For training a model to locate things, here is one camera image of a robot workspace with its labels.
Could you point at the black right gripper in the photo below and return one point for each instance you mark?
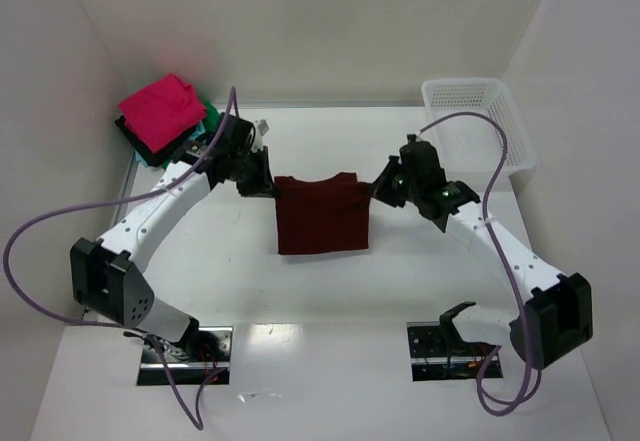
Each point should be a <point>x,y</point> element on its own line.
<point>391,184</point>

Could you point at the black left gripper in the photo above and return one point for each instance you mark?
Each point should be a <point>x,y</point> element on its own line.
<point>255,176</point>

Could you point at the dark red t shirt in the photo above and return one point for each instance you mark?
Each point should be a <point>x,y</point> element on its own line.
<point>320,217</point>

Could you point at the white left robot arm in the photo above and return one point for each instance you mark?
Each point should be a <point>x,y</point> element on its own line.
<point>108,273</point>

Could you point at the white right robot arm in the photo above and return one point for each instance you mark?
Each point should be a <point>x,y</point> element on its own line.
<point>553,313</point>

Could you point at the green folded t shirt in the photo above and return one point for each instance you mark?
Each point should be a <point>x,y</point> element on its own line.
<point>211,120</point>

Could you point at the light blue folded t shirt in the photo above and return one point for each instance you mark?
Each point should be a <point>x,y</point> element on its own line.
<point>200,130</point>

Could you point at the white plastic basket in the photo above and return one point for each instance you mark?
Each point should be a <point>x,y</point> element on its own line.
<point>490,121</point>

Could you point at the black folded t shirt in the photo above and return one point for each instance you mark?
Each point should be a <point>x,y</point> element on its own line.
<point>132,138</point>

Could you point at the pink folded t shirt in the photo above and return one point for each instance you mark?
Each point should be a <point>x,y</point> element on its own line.
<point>162,111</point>

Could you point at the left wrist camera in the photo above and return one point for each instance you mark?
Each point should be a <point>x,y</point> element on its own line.
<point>260,129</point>

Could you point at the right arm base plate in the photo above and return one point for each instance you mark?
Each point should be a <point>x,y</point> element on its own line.
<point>432,359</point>

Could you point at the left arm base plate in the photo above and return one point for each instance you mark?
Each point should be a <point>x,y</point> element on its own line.
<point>211,358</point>

